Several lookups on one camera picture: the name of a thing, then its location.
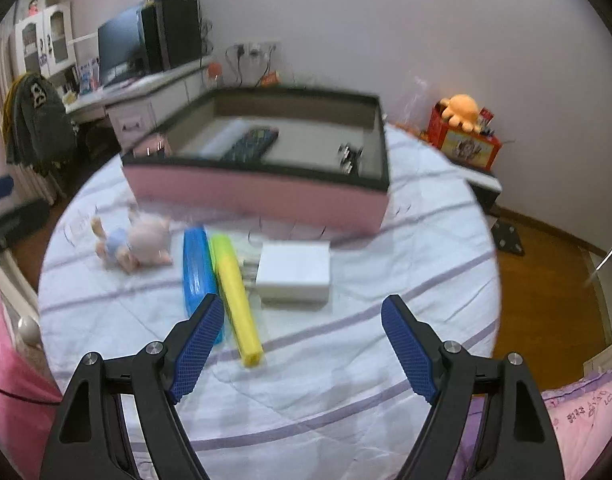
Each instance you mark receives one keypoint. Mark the white bed frame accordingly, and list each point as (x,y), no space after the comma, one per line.
(16,300)

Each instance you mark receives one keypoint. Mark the small pink doll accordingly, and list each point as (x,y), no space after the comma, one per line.
(33,6)

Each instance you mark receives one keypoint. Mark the clear bottle red cap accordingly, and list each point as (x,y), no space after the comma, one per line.
(214,72)

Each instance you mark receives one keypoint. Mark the black computer monitor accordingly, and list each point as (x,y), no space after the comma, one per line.
(118,45)

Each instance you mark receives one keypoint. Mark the white desk with drawers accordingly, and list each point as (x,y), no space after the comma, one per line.
(151,85)

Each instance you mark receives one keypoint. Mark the blue and white carton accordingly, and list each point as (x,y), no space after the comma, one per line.
(88,77)

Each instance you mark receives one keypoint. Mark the grey jacket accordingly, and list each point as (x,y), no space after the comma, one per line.
(36,120)

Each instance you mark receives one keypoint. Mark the black office chair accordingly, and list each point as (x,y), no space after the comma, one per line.
(93,135)

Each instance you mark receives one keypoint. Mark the clear plastic bag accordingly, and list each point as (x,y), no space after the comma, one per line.
(415,100)

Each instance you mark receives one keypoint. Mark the pink storage box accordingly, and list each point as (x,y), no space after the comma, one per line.
(256,195)

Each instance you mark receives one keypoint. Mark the orange octopus plush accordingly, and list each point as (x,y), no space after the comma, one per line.
(460,107)

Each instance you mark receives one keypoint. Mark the white glass-door cabinet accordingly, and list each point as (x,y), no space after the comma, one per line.
(43,37)

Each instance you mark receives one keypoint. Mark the blue highlighter pen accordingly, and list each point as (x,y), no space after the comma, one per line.
(198,270)

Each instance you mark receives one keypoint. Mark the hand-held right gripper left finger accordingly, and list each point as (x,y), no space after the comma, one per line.
(198,345)

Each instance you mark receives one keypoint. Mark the red printed toy box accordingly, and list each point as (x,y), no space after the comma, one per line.
(463,142)

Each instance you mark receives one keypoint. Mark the baby doll figure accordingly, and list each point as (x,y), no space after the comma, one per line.
(136,242)

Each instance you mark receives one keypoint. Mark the black remote control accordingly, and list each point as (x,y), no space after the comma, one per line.
(251,145)

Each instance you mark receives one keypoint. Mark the orange snack bag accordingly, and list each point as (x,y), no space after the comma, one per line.
(271,79)

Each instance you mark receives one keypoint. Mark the black computer tower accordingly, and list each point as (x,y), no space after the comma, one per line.
(178,30)

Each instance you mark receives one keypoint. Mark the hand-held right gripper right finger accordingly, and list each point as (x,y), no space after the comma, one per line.
(410,352)

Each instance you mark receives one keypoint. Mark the white wall outlet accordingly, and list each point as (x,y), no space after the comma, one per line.
(258,47)

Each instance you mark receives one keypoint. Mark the black jewelled hair clip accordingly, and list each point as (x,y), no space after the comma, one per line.
(350,157)

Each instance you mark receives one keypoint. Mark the pink printed bedding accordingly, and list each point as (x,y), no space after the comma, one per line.
(585,410)

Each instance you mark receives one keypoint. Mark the clear tube blue cap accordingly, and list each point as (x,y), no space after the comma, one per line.
(223,140)

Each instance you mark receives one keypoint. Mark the yellow highlighter pen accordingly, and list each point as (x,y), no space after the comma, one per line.
(233,295)

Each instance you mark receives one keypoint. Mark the white charger plug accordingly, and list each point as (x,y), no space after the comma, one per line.
(293,272)

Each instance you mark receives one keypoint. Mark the mustard yellow garment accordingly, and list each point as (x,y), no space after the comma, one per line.
(8,105)

